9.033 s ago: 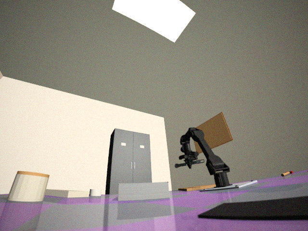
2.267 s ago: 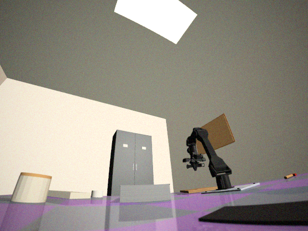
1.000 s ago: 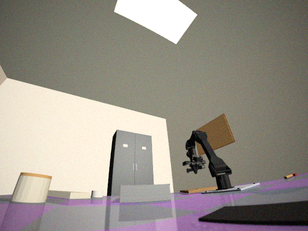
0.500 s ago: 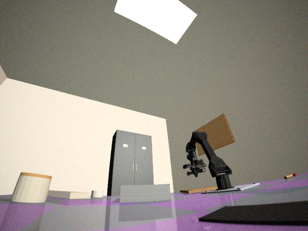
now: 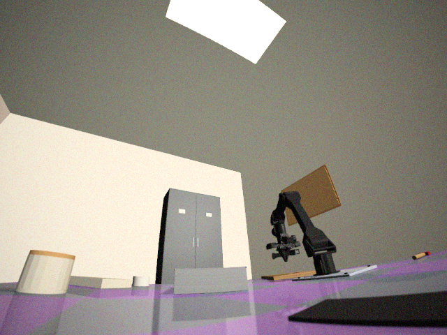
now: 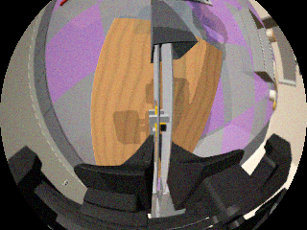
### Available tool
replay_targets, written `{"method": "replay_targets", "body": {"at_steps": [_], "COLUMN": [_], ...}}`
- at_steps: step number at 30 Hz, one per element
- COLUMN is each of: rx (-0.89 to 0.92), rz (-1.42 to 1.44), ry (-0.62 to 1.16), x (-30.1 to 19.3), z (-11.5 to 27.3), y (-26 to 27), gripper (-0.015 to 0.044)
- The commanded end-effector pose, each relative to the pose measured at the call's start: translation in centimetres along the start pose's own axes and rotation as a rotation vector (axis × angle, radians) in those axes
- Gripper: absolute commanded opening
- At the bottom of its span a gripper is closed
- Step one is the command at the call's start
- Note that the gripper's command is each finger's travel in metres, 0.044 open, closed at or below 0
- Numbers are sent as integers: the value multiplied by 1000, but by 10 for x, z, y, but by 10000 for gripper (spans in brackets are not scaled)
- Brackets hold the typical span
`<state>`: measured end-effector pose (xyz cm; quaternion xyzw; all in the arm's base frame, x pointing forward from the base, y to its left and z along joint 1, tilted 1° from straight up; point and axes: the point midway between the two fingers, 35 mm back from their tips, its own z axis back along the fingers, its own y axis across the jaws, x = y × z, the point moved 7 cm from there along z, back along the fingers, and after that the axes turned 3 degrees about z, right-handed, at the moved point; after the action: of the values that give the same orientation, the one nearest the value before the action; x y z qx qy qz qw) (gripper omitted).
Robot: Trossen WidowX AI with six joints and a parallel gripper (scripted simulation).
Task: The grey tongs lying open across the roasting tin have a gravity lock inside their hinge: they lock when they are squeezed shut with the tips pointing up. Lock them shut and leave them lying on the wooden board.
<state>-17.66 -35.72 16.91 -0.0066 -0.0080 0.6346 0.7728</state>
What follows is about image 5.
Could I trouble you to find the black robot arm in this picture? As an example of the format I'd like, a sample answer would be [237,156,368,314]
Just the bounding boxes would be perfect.
[270,191,340,276]

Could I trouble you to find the wooden board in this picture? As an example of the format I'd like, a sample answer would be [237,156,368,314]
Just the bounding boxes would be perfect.
[261,270,316,281]

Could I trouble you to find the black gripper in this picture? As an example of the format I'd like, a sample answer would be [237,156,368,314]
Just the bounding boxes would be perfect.
[266,232,301,262]

